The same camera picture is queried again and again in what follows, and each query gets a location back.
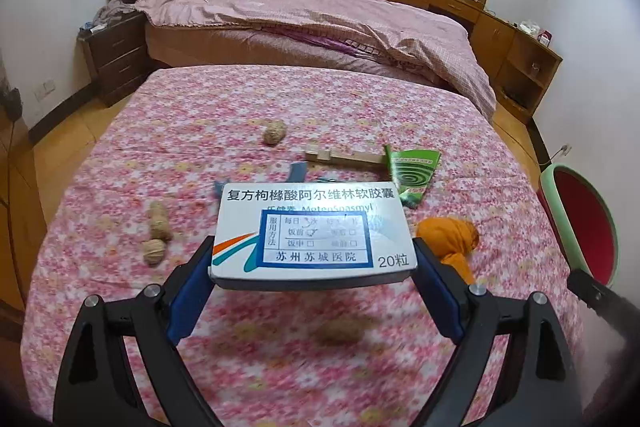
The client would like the dark wooden nightstand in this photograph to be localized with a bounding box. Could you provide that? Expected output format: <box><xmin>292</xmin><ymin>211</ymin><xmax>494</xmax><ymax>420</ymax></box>
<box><xmin>78</xmin><ymin>13</ymin><xmax>153</xmax><ymax>106</ymax></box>

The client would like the pink striped quilt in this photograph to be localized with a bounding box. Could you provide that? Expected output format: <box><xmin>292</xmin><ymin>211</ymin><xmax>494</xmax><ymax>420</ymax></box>
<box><xmin>134</xmin><ymin>0</ymin><xmax>497</xmax><ymax>119</ymax></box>

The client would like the clothes pile on nightstand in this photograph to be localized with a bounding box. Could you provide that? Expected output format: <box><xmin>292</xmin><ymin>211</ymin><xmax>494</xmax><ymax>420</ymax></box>
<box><xmin>80</xmin><ymin>0</ymin><xmax>137</xmax><ymax>32</ymax></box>

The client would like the green mosquito coil wrapper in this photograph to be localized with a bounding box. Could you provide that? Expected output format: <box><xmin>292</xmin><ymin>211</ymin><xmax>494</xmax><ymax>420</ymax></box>
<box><xmin>384</xmin><ymin>145</ymin><xmax>440</xmax><ymax>209</ymax></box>

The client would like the peanut near gripper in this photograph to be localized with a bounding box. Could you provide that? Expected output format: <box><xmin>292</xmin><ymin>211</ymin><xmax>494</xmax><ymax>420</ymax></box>
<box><xmin>312</xmin><ymin>317</ymin><xmax>375</xmax><ymax>346</ymax></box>

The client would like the white medicine box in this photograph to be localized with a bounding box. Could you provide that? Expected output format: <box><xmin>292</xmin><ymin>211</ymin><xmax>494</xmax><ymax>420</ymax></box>
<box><xmin>208</xmin><ymin>182</ymin><xmax>418</xmax><ymax>291</ymax></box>

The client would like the wooden clothespin half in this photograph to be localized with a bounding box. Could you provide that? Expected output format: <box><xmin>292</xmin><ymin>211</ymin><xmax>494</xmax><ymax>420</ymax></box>
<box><xmin>305</xmin><ymin>144</ymin><xmax>386</xmax><ymax>169</ymax></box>

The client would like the red and green bin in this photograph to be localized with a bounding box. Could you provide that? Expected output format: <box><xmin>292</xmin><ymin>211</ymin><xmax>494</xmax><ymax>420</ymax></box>
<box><xmin>537</xmin><ymin>162</ymin><xmax>618</xmax><ymax>286</ymax></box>

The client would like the round walnut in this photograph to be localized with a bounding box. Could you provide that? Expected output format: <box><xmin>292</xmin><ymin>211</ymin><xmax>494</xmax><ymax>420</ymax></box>
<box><xmin>142</xmin><ymin>239</ymin><xmax>167</xmax><ymax>267</ymax></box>

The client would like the pink floral table cloth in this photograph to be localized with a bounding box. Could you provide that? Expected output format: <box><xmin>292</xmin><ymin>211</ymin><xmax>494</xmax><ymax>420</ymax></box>
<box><xmin>21</xmin><ymin>66</ymin><xmax>584</xmax><ymax>426</ymax></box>

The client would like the peanut in shell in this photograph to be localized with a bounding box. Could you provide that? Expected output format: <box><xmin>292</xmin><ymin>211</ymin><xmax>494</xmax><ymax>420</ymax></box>
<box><xmin>149</xmin><ymin>200</ymin><xmax>172</xmax><ymax>242</ymax></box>

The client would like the long wooden cabinet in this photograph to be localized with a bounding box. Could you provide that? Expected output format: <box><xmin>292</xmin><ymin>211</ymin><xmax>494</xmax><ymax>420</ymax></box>
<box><xmin>387</xmin><ymin>0</ymin><xmax>562</xmax><ymax>124</ymax></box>

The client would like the blue plastic curved piece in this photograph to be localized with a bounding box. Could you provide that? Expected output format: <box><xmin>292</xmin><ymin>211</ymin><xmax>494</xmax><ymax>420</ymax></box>
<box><xmin>213</xmin><ymin>161</ymin><xmax>336</xmax><ymax>199</ymax></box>

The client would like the dark wooden bed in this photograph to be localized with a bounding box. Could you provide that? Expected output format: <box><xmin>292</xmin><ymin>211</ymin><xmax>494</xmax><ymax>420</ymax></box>
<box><xmin>125</xmin><ymin>0</ymin><xmax>454</xmax><ymax>90</ymax></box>

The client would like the orange peel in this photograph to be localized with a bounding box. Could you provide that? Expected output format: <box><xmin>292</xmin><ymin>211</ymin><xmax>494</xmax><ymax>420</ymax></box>
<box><xmin>416</xmin><ymin>217</ymin><xmax>480</xmax><ymax>285</ymax></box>

